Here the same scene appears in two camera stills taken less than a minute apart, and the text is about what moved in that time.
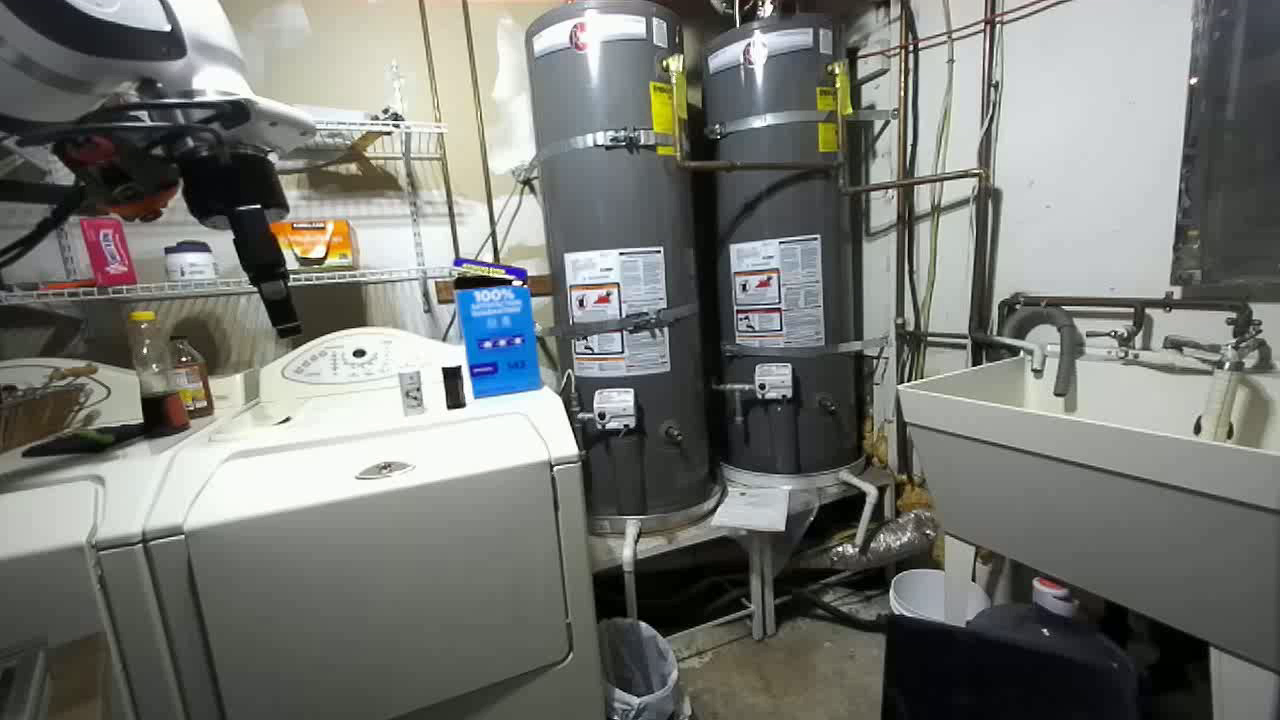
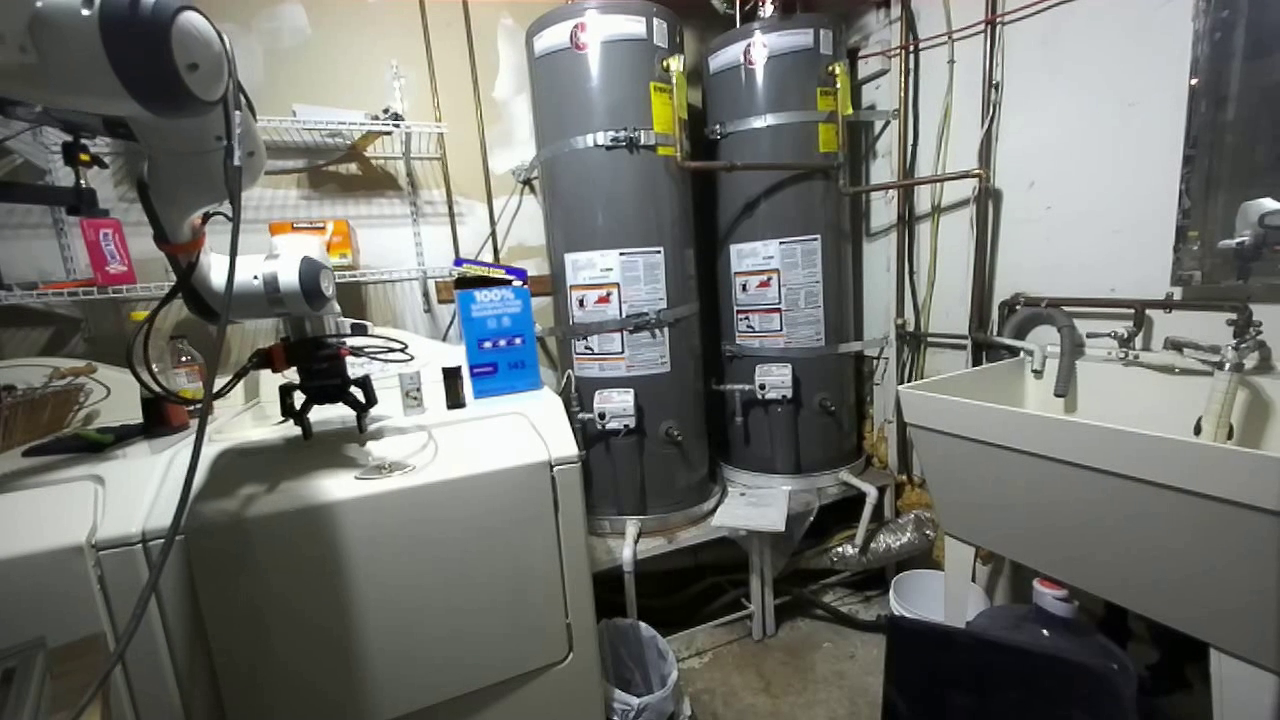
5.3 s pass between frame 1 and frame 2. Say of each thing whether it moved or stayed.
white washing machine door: stayed
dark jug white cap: stayed
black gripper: moved
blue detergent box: stayed
